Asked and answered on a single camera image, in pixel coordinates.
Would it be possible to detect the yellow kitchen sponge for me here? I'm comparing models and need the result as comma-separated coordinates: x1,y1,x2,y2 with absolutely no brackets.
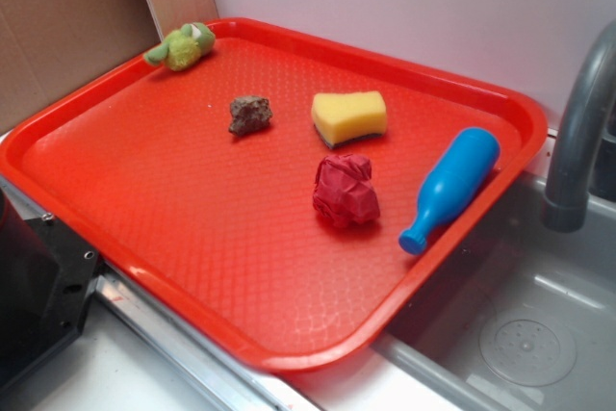
311,90,388,148

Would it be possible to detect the green plush toy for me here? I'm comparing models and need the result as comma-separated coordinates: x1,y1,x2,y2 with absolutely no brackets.
142,22,216,72

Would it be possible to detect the brown rock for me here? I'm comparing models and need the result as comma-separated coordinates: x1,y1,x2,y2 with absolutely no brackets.
228,95,273,137

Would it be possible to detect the crumpled red paper ball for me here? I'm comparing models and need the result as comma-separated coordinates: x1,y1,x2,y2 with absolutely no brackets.
313,154,380,228

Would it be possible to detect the blue plastic bottle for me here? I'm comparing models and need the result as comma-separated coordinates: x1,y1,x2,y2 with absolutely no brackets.
398,127,501,255

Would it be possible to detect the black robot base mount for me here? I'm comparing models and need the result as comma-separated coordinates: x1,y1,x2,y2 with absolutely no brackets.
1,194,100,393

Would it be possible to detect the silver metal rail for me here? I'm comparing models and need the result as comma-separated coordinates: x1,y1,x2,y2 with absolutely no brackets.
0,174,309,411

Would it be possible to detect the brown cardboard panel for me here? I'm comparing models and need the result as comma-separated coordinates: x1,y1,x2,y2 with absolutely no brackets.
1,0,218,132

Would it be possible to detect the grey sink faucet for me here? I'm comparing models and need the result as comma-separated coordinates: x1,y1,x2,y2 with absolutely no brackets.
542,22,615,233

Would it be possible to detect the grey plastic sink basin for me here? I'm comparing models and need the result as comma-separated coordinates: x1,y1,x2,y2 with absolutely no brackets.
375,175,615,410

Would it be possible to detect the red plastic tray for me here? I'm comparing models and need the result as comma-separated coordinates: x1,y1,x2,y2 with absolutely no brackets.
1,18,548,372

